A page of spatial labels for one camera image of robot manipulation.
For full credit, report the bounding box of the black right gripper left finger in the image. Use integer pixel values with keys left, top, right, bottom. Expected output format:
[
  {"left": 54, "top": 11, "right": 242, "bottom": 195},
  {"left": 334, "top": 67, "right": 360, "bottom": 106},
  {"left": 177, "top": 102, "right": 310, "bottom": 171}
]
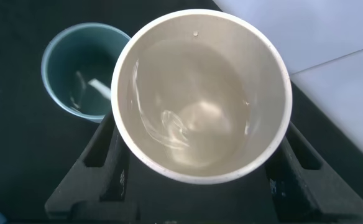
[{"left": 44, "top": 111, "right": 139, "bottom": 222}]

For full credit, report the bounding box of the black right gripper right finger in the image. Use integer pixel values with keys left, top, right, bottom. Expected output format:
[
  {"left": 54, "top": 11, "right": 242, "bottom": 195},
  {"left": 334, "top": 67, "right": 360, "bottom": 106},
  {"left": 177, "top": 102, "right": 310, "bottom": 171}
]
[{"left": 264, "top": 121, "right": 363, "bottom": 223}]

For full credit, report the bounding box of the teal green plastic cup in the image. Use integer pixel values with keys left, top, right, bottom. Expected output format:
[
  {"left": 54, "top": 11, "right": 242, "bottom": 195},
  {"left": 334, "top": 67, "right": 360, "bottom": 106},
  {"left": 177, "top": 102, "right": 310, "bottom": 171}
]
[{"left": 40, "top": 22, "right": 132, "bottom": 124}]

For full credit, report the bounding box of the beige plastic cup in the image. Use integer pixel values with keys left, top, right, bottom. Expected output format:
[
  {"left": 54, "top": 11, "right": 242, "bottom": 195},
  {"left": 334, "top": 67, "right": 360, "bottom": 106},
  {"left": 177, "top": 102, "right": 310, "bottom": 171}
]
[{"left": 111, "top": 8, "right": 293, "bottom": 185}]

